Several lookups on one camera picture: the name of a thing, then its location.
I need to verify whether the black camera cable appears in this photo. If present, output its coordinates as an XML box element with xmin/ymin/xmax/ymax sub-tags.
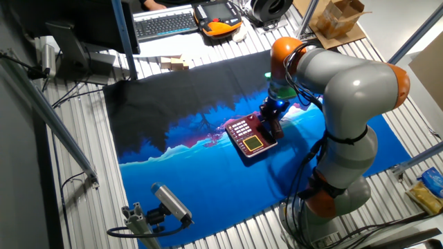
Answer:
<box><xmin>106</xmin><ymin>221</ymin><xmax>193</xmax><ymax>239</ymax></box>

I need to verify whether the silver aluminium frame post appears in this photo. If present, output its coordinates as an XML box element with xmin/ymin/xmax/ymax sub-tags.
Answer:
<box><xmin>296</xmin><ymin>0</ymin><xmax>320</xmax><ymax>39</ymax></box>

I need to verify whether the yellow snack bag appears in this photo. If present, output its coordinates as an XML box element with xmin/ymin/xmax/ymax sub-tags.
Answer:
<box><xmin>404</xmin><ymin>181</ymin><xmax>443</xmax><ymax>216</ymax></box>

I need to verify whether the black computer keyboard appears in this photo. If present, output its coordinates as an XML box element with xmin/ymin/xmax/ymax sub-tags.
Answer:
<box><xmin>132</xmin><ymin>3</ymin><xmax>200</xmax><ymax>43</ymax></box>

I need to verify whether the grey aluminium frame bar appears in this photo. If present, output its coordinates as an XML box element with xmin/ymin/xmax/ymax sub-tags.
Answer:
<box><xmin>387</xmin><ymin>1</ymin><xmax>443</xmax><ymax>66</ymax></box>
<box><xmin>390</xmin><ymin>141</ymin><xmax>443</xmax><ymax>177</ymax></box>

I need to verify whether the short aluminium profile piece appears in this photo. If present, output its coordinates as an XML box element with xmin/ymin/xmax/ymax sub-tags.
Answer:
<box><xmin>120</xmin><ymin>202</ymin><xmax>162</xmax><ymax>249</ymax></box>

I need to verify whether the blue snack bag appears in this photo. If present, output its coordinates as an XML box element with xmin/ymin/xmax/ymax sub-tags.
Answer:
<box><xmin>417</xmin><ymin>167</ymin><xmax>443</xmax><ymax>200</ymax></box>

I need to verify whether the small silver cylinder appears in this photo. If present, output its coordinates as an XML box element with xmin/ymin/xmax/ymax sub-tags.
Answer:
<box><xmin>40</xmin><ymin>43</ymin><xmax>57</xmax><ymax>79</ymax></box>

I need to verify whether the blue grey frame post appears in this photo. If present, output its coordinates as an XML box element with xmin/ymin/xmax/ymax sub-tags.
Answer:
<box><xmin>110</xmin><ymin>0</ymin><xmax>139</xmax><ymax>81</ymax></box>

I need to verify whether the orange grey teach pendant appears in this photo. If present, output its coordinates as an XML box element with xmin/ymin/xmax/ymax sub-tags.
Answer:
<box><xmin>192</xmin><ymin>0</ymin><xmax>243</xmax><ymax>38</ymax></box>

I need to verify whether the black camera ball mount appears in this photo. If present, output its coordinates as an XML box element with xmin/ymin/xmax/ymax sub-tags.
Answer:
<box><xmin>145</xmin><ymin>203</ymin><xmax>168</xmax><ymax>233</ymax></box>

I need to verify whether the open cardboard box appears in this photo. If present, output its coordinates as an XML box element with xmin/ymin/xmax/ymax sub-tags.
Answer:
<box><xmin>315</xmin><ymin>0</ymin><xmax>372</xmax><ymax>39</ymax></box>

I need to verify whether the white paper sheet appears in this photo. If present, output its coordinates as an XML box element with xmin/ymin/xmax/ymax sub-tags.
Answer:
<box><xmin>133</xmin><ymin>31</ymin><xmax>250</xmax><ymax>59</ymax></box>

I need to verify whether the long grey frame bar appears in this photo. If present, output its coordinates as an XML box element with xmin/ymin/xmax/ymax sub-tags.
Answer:
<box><xmin>0</xmin><ymin>51</ymin><xmax>100</xmax><ymax>190</ymax></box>

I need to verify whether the thin black floor cable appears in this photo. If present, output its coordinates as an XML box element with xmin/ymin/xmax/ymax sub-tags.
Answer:
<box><xmin>51</xmin><ymin>131</ymin><xmax>87</xmax><ymax>249</ymax></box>

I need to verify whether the large brown cardboard panel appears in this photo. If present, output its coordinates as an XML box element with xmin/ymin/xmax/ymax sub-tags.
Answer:
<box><xmin>408</xmin><ymin>44</ymin><xmax>443</xmax><ymax>111</ymax></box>

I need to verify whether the landscape print table cloth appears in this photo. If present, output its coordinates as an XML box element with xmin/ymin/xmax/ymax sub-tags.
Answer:
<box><xmin>102</xmin><ymin>49</ymin><xmax>413</xmax><ymax>248</ymax></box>

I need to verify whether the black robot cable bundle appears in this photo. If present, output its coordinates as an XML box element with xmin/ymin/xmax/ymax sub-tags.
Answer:
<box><xmin>280</xmin><ymin>40</ymin><xmax>347</xmax><ymax>249</ymax></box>

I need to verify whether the person right hand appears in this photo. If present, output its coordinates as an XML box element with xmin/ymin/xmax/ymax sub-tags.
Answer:
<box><xmin>143</xmin><ymin>0</ymin><xmax>168</xmax><ymax>10</ymax></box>

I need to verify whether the white crumpled lump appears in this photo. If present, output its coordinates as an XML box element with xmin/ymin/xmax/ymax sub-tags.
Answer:
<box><xmin>231</xmin><ymin>24</ymin><xmax>249</xmax><ymax>44</ymax></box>

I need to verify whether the black computer monitor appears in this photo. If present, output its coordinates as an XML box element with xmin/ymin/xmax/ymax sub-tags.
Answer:
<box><xmin>6</xmin><ymin>0</ymin><xmax>141</xmax><ymax>86</ymax></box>

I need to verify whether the maroon telephone handset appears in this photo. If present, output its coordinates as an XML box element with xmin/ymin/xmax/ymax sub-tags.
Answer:
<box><xmin>268</xmin><ymin>116</ymin><xmax>285</xmax><ymax>140</ymax></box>

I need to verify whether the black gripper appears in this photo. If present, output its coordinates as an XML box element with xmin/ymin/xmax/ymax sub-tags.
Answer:
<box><xmin>259</xmin><ymin>96</ymin><xmax>291</xmax><ymax>124</ymax></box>

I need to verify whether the silver depth camera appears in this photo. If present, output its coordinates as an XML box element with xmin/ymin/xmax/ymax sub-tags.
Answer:
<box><xmin>150</xmin><ymin>182</ymin><xmax>194</xmax><ymax>225</ymax></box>

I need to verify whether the black cable strap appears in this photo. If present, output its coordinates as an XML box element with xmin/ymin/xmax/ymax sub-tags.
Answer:
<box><xmin>325</xmin><ymin>126</ymin><xmax>370</xmax><ymax>146</ymax></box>

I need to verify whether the flat brown cardboard sheet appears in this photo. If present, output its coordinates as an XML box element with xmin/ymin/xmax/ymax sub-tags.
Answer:
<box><xmin>293</xmin><ymin>0</ymin><xmax>368</xmax><ymax>50</ymax></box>

